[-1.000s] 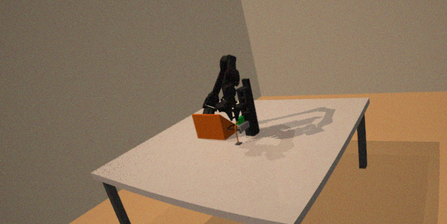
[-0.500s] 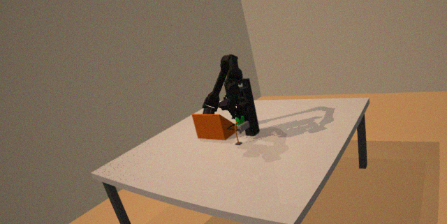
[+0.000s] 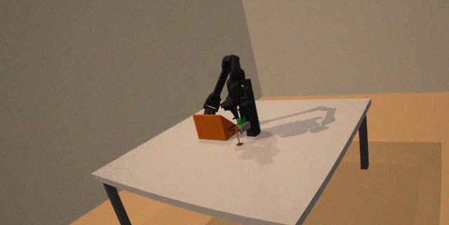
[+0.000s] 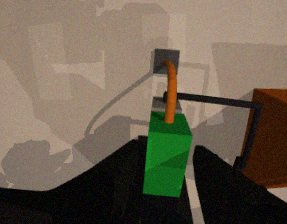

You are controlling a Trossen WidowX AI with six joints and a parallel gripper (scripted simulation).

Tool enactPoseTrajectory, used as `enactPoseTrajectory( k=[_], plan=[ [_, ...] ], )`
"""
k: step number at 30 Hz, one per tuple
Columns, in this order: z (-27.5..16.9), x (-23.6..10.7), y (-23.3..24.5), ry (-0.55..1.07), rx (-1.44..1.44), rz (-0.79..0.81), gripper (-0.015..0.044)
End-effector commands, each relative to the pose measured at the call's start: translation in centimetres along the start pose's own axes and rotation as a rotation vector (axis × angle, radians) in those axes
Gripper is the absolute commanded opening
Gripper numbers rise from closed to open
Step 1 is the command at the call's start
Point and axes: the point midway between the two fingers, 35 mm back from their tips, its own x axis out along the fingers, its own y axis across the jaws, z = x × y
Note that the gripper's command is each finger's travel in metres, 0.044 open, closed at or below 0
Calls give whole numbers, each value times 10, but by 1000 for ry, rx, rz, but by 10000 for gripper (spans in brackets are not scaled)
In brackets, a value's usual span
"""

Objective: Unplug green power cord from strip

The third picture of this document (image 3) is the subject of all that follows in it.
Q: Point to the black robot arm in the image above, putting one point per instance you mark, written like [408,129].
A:
[230,66]

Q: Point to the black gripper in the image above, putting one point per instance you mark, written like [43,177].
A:
[242,106]

